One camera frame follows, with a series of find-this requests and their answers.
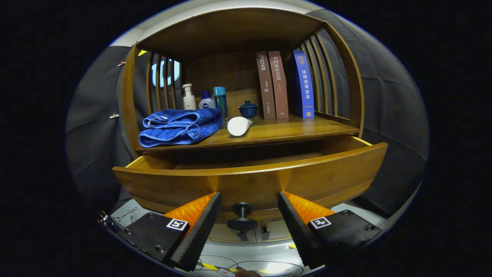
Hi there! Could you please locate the wooden cabinet door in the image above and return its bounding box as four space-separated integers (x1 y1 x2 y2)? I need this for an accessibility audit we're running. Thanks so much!
256 220 293 242
209 222 256 243

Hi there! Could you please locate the reddish brown book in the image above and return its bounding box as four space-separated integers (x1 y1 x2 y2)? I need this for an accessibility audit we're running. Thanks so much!
268 50 289 119

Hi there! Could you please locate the wooden cabinet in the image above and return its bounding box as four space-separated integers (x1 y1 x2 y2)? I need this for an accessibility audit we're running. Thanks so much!
119 7 365 243

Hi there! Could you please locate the white lotion bottle blue cap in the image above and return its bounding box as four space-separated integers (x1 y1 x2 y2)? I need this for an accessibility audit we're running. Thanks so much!
199 90 216 110

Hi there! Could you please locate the white floor cable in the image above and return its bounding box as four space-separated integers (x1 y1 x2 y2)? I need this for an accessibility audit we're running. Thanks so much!
113 207 139 224

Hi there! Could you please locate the blue book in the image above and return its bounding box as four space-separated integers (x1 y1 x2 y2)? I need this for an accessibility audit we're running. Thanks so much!
289 49 315 119

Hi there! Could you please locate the wooden countertop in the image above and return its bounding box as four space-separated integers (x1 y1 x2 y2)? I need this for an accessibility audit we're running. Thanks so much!
136 113 360 155

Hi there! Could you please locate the wooden drawer with black knob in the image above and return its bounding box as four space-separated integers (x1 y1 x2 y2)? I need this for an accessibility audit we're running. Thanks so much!
112 135 389 233

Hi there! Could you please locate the white pump bottle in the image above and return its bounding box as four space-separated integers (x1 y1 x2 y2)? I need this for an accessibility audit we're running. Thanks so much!
182 84 197 111

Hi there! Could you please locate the blue lidded teacup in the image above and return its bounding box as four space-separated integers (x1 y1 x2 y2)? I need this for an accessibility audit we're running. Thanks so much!
238 100 259 119

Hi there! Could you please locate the dark brown book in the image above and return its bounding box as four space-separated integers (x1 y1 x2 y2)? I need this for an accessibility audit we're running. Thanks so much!
256 51 276 120

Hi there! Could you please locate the clear blue bottle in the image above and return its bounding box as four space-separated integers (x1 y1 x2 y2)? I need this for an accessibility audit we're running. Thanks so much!
213 87 229 123

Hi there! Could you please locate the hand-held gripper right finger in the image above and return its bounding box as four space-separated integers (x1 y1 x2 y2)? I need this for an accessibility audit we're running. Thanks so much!
277 191 382 270

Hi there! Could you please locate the white and green tube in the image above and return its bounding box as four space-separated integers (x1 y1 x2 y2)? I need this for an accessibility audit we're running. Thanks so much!
227 117 254 137

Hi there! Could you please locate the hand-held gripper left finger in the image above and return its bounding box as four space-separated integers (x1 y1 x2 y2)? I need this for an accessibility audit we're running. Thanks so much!
116 192 222 272

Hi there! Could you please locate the folded blue towel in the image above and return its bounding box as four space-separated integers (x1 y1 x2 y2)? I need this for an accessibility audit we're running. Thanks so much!
138 108 223 148

